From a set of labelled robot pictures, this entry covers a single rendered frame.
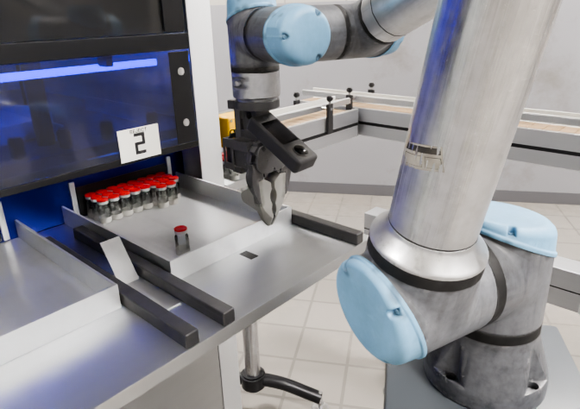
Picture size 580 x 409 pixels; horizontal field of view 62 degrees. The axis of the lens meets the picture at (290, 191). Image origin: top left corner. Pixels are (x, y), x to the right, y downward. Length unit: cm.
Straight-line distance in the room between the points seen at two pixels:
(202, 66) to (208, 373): 72
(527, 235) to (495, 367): 17
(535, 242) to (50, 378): 54
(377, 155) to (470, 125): 303
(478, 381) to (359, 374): 127
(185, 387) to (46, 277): 54
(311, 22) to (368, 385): 145
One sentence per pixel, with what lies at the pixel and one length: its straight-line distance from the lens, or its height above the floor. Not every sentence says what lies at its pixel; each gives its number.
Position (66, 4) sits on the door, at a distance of 89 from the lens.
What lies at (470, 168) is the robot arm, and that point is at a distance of 42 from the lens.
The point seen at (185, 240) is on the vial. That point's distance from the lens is 78.
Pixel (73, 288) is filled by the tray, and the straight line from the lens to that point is 77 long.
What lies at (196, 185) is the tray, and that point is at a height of 90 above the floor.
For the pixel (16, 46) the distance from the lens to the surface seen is 85.
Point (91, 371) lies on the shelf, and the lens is 60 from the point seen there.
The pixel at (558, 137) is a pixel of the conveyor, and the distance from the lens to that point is 143.
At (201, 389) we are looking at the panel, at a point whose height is 39.
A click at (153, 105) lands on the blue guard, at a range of 96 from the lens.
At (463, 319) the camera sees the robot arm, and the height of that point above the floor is 95.
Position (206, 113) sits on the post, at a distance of 103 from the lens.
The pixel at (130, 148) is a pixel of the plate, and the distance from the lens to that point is 94.
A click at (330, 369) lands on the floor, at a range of 191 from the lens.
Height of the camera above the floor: 124
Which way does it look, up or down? 20 degrees down
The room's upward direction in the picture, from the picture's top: 2 degrees counter-clockwise
